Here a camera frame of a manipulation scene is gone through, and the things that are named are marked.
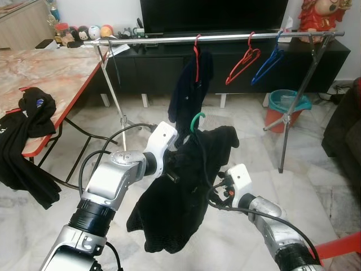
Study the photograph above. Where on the grey fabric sofa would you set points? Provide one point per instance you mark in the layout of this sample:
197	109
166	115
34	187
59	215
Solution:
344	130

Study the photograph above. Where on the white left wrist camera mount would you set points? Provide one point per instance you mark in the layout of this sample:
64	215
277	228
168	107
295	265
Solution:
163	141

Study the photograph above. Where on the blue gold trophy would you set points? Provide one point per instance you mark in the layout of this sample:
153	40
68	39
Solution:
53	11

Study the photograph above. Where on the red gold figurine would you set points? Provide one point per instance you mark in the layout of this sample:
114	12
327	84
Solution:
316	17

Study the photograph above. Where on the green plastic hanger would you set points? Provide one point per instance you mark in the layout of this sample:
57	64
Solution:
192	121

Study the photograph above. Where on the red plastic stool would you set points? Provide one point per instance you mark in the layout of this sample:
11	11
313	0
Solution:
338	245

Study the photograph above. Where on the white tissue box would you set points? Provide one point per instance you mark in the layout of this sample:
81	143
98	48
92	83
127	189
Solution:
287	34

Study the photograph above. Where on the small black box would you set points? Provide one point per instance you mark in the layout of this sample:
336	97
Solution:
44	43

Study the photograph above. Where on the marble table red edge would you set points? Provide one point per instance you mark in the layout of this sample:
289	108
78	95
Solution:
45	73

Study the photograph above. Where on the white round plush toy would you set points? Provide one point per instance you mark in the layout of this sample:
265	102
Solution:
94	33

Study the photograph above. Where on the black hoodie blue logo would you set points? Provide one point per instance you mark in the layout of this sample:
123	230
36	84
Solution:
22	164

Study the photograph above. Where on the red plastic hanger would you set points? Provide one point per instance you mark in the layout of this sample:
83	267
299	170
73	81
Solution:
252	49
197	62

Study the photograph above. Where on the blue plastic hanger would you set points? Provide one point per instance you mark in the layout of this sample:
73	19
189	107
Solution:
279	48

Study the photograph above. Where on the light wooden cabinet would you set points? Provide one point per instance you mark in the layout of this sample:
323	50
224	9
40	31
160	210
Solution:
22	28

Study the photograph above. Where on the silver metal clothes rack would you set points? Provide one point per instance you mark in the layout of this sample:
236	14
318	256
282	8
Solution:
169	39

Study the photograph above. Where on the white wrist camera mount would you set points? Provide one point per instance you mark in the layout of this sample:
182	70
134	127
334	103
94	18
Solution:
163	141
240	178

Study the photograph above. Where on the black round plush toy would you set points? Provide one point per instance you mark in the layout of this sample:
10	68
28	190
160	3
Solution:
82	33

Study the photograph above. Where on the navy blue shirt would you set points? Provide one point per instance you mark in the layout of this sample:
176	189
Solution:
189	96

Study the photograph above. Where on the black television cabinet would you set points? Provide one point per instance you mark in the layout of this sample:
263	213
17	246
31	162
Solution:
152	68

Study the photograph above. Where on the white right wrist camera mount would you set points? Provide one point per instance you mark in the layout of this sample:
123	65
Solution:
240	178

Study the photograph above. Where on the red bin teal rim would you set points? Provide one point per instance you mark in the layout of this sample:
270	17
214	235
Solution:
276	121

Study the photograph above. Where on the black shirt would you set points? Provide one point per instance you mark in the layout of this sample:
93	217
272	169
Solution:
169	209

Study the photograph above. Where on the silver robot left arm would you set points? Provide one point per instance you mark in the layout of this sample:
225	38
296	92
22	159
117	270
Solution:
107	180

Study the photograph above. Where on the orange round plush toy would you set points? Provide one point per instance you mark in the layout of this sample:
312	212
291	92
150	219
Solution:
107	31

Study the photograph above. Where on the black flat television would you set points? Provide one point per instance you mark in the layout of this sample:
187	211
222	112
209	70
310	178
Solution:
214	14

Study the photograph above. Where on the white paper sheet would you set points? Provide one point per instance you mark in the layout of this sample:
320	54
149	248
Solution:
118	49

